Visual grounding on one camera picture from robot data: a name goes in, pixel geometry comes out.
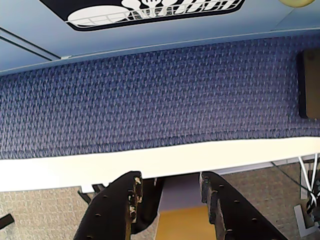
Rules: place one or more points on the white L bracket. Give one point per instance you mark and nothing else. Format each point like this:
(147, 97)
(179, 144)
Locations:
(300, 220)

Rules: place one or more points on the blue toy kitchen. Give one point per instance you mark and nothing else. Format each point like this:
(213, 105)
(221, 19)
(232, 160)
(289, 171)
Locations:
(302, 23)

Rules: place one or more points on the white table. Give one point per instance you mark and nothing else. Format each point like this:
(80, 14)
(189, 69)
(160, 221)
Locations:
(75, 170)

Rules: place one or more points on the yellow block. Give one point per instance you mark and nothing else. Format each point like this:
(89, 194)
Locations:
(182, 225)

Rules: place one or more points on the blue cabinet door dishwasher print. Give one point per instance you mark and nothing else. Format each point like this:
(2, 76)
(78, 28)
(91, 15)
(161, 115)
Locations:
(175, 41)

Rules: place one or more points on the blue lower fridge door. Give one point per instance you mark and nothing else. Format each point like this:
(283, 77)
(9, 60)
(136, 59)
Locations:
(12, 58)

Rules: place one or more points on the black table bracket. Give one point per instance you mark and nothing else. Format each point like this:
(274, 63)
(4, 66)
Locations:
(96, 188)

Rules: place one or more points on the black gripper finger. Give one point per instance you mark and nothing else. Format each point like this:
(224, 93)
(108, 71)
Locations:
(112, 207)
(232, 215)

